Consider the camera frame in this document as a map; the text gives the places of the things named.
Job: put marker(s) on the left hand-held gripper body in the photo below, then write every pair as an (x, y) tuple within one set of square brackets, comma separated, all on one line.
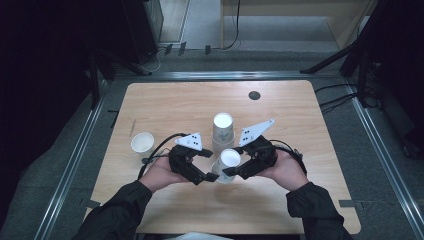
[(182, 160)]

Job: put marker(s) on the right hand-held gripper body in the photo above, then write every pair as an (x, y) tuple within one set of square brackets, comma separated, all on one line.
[(261, 155)]

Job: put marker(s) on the white paper cup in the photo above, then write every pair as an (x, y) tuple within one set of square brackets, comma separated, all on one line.
[(230, 159), (142, 143)]

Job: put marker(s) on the stack of white paper cups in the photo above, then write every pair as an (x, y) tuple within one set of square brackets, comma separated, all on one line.
[(222, 121)]

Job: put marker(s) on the person's left hand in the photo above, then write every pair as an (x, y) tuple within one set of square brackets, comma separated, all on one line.
[(160, 175)]

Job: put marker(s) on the person's right hand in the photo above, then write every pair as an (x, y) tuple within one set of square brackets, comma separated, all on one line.
[(286, 173)]

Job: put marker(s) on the black round table grommet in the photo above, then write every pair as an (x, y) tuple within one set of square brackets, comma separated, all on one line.
[(254, 95)]

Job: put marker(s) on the white cloth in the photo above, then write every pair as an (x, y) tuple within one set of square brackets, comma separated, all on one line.
[(200, 236)]

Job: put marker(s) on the grey tape strip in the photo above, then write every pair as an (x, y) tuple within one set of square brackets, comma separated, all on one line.
[(347, 203), (92, 203)]

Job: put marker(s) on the black metal stand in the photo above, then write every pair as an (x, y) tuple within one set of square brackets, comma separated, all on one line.
[(96, 73)]

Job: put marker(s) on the dark cabinet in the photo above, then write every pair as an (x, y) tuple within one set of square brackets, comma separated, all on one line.
[(143, 26)]

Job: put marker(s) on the black tripod stand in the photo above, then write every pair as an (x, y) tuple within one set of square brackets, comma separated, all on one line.
[(353, 50)]

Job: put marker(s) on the light wooden furniture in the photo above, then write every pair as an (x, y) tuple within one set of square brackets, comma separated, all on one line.
[(343, 20)]

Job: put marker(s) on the metal floor rail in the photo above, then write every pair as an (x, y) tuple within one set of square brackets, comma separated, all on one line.
[(71, 166), (383, 150), (226, 75)]

